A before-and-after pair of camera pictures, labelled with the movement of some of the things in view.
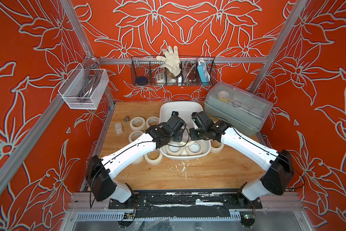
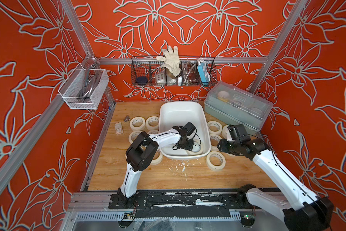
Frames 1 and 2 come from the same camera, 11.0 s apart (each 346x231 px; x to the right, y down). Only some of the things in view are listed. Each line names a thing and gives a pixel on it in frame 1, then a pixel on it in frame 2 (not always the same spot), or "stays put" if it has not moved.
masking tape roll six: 175,148 → 215,160
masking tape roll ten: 154,158 stays put
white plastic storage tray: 188,149 stays put
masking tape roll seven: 216,147 stays put
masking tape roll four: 137,123 stays put
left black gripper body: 178,137 → 187,145
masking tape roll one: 152,121 stays put
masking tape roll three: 134,134 stays put
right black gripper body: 197,134 → 230,147
